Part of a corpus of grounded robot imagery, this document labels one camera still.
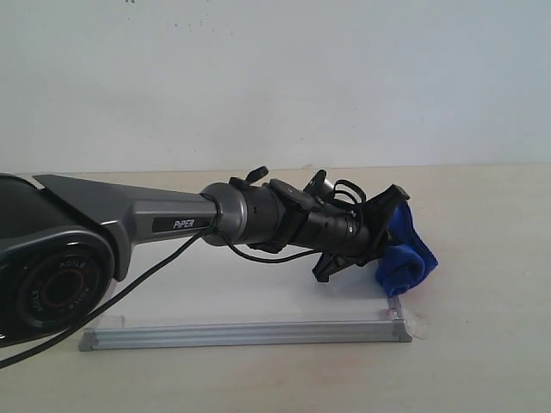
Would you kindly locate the blue microfiber cloth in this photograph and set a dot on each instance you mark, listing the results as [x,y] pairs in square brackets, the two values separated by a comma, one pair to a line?
[407,261]

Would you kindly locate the clear tape front left corner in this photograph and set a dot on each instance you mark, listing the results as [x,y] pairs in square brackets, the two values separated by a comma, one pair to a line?
[108,322]

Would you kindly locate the white whiteboard with aluminium frame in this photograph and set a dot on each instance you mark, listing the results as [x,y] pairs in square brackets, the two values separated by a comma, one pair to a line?
[211,297]

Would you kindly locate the black and grey left robot arm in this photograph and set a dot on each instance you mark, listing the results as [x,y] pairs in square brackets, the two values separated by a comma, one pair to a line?
[65,242]

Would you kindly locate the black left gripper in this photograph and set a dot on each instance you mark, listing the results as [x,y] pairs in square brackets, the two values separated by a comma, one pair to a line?
[341,237]

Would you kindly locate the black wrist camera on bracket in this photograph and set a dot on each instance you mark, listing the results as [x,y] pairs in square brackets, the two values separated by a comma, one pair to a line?
[320,188]

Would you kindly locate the clear tape corner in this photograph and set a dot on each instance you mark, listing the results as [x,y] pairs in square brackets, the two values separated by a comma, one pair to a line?
[108,322]
[407,325]

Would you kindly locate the clear tape front right corner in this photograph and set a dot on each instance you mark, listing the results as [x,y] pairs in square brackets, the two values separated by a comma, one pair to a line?
[407,325]

